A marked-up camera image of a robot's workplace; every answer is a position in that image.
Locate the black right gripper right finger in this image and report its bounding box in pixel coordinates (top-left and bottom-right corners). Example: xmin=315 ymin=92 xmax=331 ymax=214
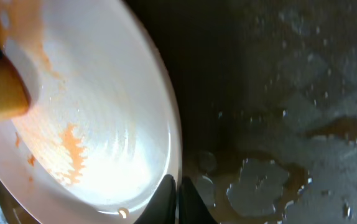
xmin=178 ymin=177 xmax=218 ymax=224

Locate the dark brown serving tray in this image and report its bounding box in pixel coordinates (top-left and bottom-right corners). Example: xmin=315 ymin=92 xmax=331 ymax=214
xmin=127 ymin=0 xmax=357 ymax=223

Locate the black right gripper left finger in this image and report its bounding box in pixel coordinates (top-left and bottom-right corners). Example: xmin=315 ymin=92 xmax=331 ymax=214
xmin=134 ymin=175 xmax=177 ymax=224

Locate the white plate back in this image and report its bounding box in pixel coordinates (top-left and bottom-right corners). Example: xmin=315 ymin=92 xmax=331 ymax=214
xmin=0 ymin=0 xmax=182 ymax=223

